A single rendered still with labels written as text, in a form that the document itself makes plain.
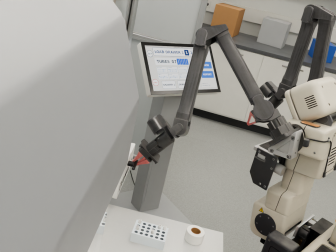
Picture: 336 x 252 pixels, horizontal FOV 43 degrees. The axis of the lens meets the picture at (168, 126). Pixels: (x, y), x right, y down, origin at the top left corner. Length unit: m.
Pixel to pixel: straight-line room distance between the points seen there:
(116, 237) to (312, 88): 0.92
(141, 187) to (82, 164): 2.42
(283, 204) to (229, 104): 2.89
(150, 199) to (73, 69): 2.50
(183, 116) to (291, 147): 0.42
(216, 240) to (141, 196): 1.27
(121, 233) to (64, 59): 1.21
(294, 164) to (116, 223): 0.76
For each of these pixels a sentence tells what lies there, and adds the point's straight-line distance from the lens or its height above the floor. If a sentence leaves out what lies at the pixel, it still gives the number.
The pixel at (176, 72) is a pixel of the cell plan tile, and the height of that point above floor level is 1.06.
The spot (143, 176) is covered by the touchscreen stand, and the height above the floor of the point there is 0.31.
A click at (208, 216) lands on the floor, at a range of 3.20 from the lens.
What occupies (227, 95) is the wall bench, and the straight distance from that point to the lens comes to 4.66.
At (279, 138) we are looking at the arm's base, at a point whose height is 1.19.
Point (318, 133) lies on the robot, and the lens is 1.71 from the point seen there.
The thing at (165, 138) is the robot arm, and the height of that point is 1.05.
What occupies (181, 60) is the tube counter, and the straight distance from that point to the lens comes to 2.57.
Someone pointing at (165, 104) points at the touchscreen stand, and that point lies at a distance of 2.61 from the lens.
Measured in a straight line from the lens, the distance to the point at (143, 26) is 3.32.
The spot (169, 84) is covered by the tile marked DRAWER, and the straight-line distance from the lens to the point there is 2.46.
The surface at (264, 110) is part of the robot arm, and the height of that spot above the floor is 1.26.
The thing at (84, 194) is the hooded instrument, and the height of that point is 1.50.
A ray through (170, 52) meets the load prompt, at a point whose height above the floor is 1.15.
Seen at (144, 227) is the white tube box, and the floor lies 0.79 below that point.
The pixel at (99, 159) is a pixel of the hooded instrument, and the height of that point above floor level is 1.51.
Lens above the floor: 1.78
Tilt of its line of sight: 24 degrees down
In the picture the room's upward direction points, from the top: 13 degrees clockwise
